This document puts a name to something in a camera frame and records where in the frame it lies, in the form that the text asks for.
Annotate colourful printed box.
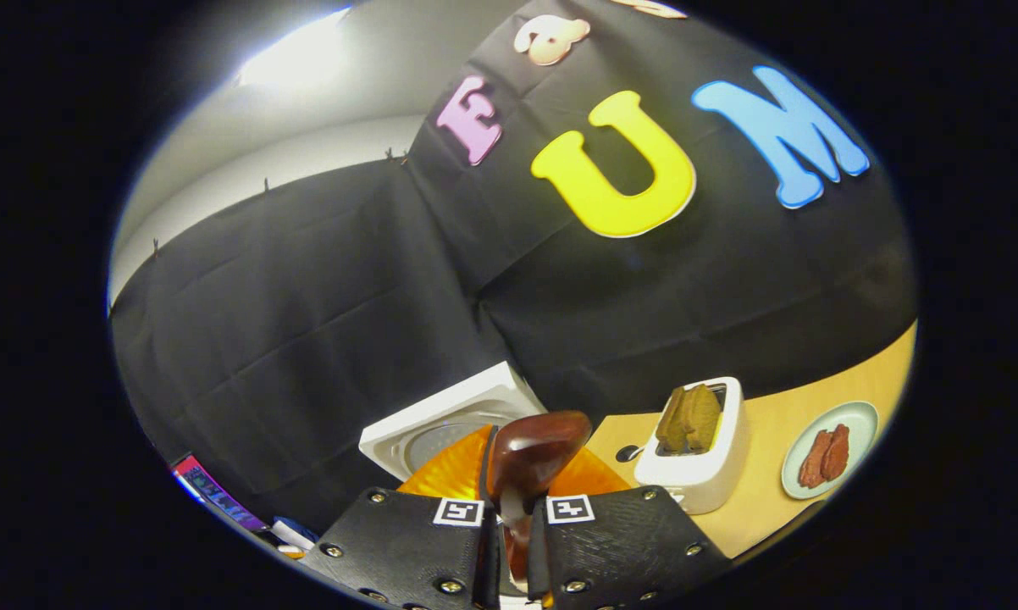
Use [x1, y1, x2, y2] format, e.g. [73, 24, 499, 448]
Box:
[170, 453, 268, 530]

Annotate brown wooden spoon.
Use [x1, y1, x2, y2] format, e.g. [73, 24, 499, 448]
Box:
[485, 411, 593, 585]

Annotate white blue packet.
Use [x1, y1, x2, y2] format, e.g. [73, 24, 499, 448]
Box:
[268, 515, 319, 560]

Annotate white rice cooker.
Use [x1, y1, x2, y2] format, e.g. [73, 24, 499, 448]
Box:
[358, 362, 548, 482]

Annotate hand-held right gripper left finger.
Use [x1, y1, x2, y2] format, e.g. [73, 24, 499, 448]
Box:
[302, 424, 501, 610]

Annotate white toaster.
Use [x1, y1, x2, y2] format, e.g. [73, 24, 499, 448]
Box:
[633, 377, 749, 515]

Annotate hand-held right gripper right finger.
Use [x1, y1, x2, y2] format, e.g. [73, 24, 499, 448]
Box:
[526, 446, 734, 610]

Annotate pale green plate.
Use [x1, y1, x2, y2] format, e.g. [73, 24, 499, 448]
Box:
[782, 401, 880, 501]

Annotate brown toast slice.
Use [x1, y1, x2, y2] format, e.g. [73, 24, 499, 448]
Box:
[655, 385, 688, 452]
[683, 383, 723, 452]

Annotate brown meat slice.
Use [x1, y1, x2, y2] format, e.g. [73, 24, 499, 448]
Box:
[821, 424, 851, 481]
[799, 430, 833, 490]

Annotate black backdrop cloth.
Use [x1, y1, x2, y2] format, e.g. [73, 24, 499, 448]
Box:
[109, 0, 918, 535]

